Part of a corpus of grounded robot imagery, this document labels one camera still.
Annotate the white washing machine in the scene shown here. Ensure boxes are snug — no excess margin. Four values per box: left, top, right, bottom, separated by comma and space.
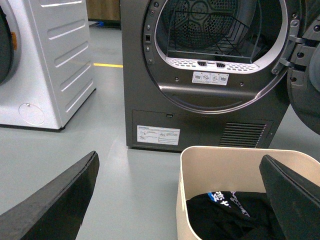
0, 0, 96, 130

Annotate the dark grey tumble dryer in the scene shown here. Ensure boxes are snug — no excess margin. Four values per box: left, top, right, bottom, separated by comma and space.
120, 0, 290, 151

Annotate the beige plastic laundry hamper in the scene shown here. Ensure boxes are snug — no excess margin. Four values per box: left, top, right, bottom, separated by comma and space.
176, 146, 320, 240

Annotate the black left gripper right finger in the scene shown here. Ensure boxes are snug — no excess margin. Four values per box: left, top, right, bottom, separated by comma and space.
259, 155, 320, 240

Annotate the wooden cabinet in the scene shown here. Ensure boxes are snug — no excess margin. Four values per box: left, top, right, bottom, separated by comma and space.
86, 0, 120, 21

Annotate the black printed t-shirt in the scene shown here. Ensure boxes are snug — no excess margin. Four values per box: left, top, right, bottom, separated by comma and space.
186, 191, 285, 240

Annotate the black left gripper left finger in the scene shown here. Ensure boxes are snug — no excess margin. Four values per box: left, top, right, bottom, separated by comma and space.
0, 151, 100, 240

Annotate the dark grey dryer door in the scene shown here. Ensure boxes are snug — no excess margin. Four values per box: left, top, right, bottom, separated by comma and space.
272, 0, 320, 134

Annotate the dark wire drying rack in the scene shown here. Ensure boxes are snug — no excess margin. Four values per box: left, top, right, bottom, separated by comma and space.
165, 10, 260, 63

